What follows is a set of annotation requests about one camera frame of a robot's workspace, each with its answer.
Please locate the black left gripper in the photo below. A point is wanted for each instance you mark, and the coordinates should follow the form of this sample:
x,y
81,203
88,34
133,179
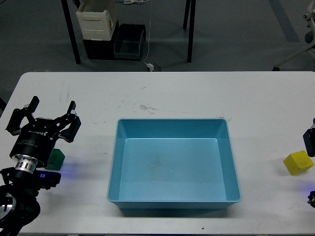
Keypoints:
x,y
37,138

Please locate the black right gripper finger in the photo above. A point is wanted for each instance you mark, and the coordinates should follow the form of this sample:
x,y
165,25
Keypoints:
x,y
309,140

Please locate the yellow cube block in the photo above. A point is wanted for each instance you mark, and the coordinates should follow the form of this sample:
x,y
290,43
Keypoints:
x,y
298,162

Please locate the green cube block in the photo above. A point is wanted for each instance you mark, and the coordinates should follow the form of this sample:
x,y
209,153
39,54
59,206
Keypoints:
x,y
56,160

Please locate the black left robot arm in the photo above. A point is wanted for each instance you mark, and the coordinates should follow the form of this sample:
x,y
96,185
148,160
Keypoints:
x,y
37,163

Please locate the black box under crate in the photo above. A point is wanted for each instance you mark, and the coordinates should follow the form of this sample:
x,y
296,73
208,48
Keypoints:
x,y
101,49

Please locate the black left table leg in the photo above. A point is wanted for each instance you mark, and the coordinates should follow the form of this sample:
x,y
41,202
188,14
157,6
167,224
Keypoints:
x,y
71,33

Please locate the black table leg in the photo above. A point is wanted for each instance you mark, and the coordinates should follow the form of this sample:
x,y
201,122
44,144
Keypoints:
x,y
189,19
71,33

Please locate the cream plastic crate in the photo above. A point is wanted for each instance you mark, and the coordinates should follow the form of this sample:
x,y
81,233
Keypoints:
x,y
97,19

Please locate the dark grey storage bin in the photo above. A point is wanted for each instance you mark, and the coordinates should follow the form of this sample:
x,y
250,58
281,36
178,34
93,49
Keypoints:
x,y
129,41

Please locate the white power adapter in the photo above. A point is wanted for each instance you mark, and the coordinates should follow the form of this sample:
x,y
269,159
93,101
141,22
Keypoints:
x,y
150,67

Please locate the blue plastic tray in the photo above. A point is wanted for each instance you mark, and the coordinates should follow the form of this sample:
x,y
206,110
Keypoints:
x,y
173,164

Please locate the black right table leg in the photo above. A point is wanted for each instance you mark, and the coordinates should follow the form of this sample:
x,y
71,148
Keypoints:
x,y
189,19

